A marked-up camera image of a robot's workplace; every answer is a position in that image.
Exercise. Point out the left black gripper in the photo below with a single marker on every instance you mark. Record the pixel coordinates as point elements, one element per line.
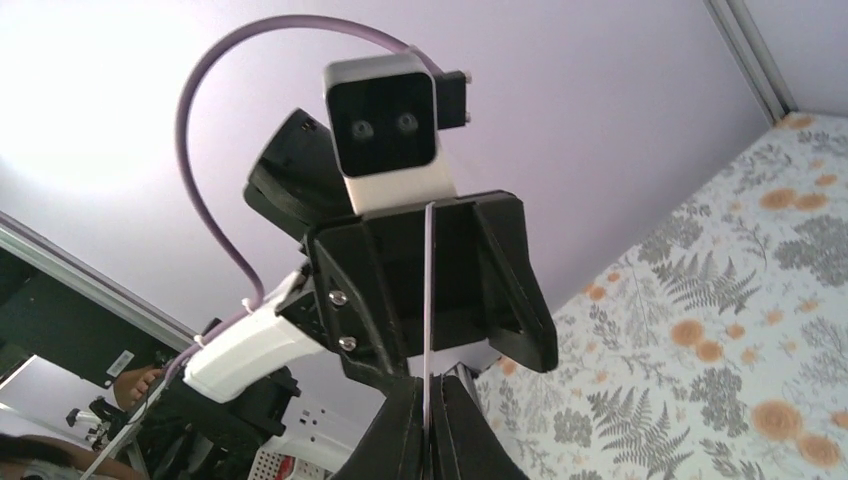
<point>368,278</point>

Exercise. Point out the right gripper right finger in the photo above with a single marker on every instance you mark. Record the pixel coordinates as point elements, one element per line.
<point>463,445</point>

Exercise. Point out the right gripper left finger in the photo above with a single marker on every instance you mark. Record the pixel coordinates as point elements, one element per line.
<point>392,447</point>

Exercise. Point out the white card black stripe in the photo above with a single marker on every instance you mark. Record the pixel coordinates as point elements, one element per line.
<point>428,312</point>

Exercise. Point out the person's hand in background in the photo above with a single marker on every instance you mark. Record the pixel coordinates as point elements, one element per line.
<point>132,385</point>

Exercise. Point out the floral patterned table mat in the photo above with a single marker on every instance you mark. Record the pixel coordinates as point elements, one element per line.
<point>716,348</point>

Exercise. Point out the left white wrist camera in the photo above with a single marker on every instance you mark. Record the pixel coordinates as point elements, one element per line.
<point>386,113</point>

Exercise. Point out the aluminium rail frame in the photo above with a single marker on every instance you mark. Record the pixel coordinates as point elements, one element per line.
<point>46,256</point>

